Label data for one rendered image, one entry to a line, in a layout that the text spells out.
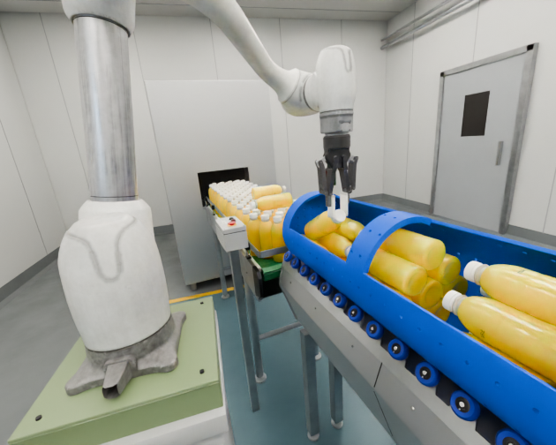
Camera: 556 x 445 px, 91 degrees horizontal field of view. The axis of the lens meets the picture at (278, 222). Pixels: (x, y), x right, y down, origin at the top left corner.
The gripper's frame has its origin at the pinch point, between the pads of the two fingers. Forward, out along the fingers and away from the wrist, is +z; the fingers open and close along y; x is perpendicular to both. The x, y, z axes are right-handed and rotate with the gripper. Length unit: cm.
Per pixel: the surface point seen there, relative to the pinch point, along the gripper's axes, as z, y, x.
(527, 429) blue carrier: 19, -8, -54
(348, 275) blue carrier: 13.3, -8.5, -16.6
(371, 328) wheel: 26.4, -5.3, -21.8
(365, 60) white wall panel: -154, 339, 401
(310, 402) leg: 98, -2, 21
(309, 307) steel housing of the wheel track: 37.0, -7.4, 7.4
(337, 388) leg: 97, 13, 21
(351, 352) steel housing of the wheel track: 36.9, -7.5, -16.5
